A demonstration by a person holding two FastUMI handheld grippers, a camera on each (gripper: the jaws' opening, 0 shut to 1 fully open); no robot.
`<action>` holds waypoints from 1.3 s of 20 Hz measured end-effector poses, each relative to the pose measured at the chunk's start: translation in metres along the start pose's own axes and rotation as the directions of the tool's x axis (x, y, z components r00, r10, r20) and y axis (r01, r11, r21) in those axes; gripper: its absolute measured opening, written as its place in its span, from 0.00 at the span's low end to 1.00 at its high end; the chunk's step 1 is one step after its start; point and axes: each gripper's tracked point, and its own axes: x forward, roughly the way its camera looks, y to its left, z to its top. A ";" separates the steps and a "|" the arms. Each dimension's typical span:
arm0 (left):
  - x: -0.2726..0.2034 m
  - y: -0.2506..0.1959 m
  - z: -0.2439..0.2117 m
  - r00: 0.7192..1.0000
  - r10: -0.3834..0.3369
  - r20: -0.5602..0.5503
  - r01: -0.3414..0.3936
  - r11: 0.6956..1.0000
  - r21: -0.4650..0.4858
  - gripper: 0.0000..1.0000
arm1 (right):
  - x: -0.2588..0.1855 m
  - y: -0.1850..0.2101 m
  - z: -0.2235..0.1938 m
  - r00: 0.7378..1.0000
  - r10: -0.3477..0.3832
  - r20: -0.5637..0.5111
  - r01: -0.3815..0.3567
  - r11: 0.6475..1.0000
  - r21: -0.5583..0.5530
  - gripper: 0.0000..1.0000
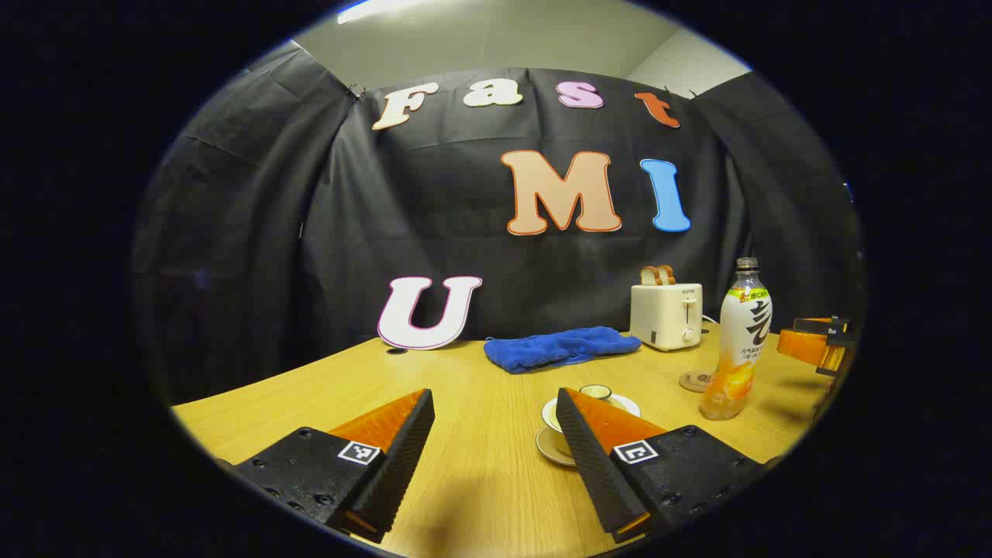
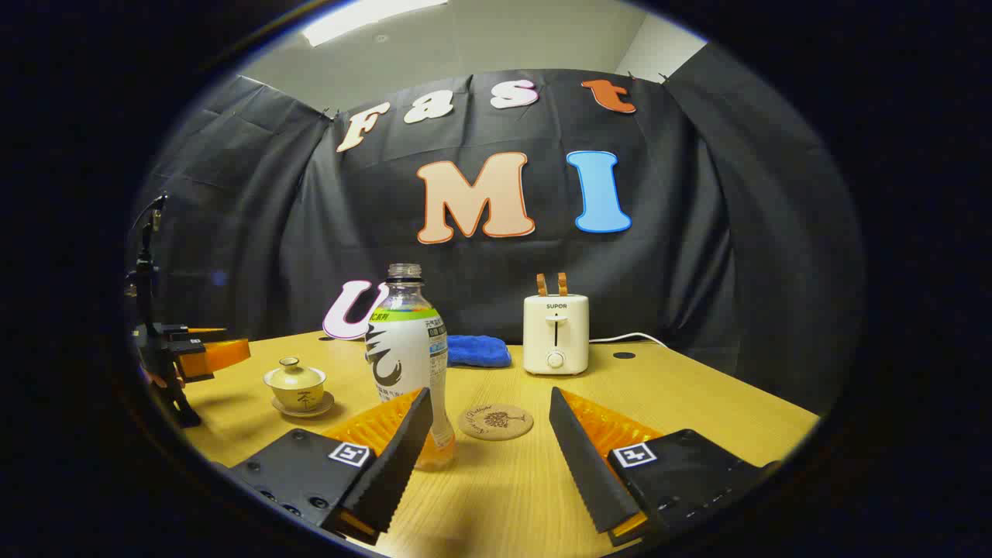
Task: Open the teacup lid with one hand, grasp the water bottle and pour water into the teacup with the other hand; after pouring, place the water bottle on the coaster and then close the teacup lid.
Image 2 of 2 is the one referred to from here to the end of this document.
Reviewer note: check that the round cork coaster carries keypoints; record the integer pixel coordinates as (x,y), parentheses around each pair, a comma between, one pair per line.
(496,422)

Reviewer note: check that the yellow ceramic saucer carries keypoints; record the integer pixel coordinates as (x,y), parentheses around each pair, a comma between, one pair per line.
(322,407)

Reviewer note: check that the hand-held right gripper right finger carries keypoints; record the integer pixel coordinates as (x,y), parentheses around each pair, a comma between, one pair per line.
(585,465)

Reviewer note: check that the blue towel cloth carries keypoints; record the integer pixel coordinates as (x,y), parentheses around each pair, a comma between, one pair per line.
(479,351)

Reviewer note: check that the yellow ceramic teacup lid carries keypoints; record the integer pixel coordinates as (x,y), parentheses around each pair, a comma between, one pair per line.
(294,376)

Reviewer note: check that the yellow ceramic teacup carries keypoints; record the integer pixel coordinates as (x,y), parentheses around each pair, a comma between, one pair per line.
(296,397)

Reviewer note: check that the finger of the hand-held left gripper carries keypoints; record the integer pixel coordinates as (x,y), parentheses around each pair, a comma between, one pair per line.
(217,355)
(186,332)

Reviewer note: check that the black backdrop cloth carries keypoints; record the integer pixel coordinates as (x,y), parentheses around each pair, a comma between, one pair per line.
(697,256)

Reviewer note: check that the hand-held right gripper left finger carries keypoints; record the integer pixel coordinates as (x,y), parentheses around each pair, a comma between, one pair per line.
(395,457)

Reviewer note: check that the cream white toaster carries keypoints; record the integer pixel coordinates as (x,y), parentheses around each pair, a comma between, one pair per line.
(555,333)

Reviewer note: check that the clear plastic water bottle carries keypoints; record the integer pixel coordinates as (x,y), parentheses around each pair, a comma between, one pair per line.
(404,349)

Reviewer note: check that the toast slice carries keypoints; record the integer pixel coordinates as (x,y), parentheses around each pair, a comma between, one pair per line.
(563,284)
(542,284)

